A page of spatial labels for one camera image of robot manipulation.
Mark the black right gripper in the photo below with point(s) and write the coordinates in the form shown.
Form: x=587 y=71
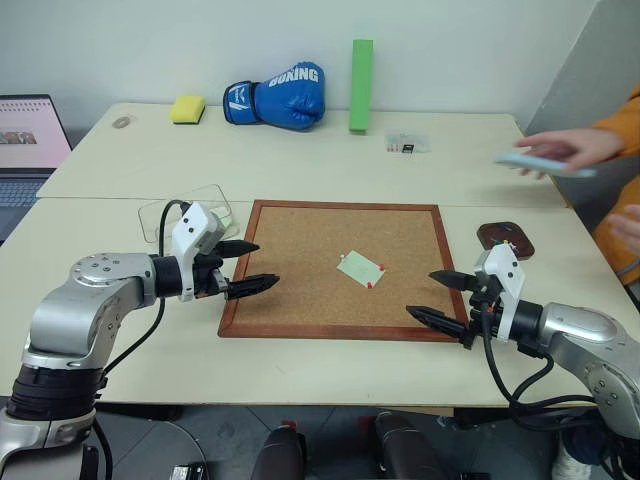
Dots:
x=485 y=312

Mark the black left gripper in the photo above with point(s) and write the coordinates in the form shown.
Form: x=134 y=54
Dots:
x=207 y=277

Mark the light blue phone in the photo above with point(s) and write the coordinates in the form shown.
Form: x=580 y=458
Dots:
x=540 y=165

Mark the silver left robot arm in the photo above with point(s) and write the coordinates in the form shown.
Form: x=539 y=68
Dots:
x=75 y=310

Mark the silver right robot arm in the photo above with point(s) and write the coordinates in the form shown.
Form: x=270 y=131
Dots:
x=590 y=340

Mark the wood-framed cork board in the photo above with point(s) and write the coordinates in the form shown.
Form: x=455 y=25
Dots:
x=300 y=250

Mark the brown round dish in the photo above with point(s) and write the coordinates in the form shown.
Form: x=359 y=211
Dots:
x=492 y=235

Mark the pale green paper note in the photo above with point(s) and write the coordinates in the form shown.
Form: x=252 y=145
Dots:
x=360 y=267

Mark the person's left hand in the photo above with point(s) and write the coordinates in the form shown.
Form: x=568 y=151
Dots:
x=630 y=225

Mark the person's right hand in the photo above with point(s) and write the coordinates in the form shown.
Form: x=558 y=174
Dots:
x=585 y=145

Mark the clear plastic tray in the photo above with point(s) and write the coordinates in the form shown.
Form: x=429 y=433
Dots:
x=200 y=195

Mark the dark rounded shape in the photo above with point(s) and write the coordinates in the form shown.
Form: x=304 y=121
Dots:
x=280 y=457
x=407 y=447

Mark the small clear plastic box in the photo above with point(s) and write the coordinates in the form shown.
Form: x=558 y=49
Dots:
x=412 y=140

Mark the yellow sponge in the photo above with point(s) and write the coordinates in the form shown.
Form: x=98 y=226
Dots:
x=186 y=110

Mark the blue boxing glove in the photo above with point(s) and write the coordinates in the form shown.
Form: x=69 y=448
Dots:
x=290 y=95

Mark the person in orange sleeve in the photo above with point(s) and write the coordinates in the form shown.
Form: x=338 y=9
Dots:
x=625 y=260

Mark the clear tape roll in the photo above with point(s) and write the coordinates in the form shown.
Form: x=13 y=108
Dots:
x=121 y=122

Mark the white shoe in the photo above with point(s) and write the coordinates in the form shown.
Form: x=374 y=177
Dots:
x=570 y=465

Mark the small black box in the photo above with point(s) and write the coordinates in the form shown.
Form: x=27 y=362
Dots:
x=187 y=473

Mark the green rectangular block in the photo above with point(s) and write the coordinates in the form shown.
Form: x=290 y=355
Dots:
x=361 y=85

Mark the grey laptop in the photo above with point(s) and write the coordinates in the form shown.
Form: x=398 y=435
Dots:
x=22 y=150

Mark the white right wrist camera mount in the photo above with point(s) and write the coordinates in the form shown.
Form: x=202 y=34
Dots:
x=507 y=272

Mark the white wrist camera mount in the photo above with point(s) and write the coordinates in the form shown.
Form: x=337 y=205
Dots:
x=507 y=272
x=190 y=227

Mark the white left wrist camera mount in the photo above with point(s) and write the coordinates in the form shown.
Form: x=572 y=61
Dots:
x=190 y=227

